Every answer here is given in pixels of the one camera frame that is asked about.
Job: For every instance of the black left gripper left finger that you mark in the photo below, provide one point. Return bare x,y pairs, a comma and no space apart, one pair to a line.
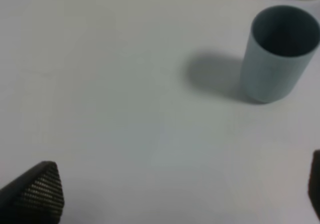
35,197

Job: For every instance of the teal plastic cup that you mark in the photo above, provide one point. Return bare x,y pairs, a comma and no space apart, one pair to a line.
282,41

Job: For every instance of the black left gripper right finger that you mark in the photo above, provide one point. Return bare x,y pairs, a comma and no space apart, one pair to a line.
314,183

